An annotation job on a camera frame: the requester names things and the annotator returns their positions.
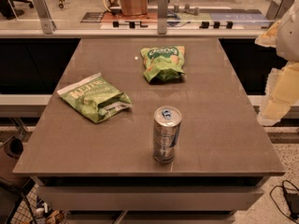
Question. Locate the left metal glass post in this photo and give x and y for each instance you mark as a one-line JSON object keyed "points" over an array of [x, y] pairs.
{"points": [[44, 16]]}

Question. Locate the black power adapter with cable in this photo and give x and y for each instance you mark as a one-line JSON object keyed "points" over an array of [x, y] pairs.
{"points": [[291, 196]]}

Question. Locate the black office chair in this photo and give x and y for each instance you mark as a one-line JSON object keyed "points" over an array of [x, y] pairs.
{"points": [[9, 11]]}

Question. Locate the metal glass post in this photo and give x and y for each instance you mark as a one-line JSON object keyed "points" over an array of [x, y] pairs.
{"points": [[44, 16], [278, 9], [162, 17]]}

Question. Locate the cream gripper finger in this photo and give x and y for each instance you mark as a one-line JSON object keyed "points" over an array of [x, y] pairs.
{"points": [[268, 38], [281, 92]]}

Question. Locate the middle metal glass post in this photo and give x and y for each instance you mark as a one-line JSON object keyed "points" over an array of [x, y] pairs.
{"points": [[162, 17]]}

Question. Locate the right metal glass post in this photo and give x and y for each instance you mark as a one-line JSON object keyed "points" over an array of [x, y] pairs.
{"points": [[278, 9]]}

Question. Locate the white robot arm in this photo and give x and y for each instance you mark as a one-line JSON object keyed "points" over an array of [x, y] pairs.
{"points": [[287, 46]]}

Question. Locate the grey table drawer base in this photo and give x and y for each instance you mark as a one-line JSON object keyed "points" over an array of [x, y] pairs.
{"points": [[117, 202]]}

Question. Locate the wire basket with items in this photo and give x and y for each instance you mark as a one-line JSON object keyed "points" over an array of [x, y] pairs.
{"points": [[19, 204]]}

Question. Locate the green kettle chip bag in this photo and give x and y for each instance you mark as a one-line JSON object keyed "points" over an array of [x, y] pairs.
{"points": [[95, 99]]}

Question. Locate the silver energy drink can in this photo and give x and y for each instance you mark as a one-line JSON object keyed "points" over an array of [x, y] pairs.
{"points": [[167, 120]]}

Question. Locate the green rice chip bag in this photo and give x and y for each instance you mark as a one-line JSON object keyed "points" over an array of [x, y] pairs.
{"points": [[164, 63]]}

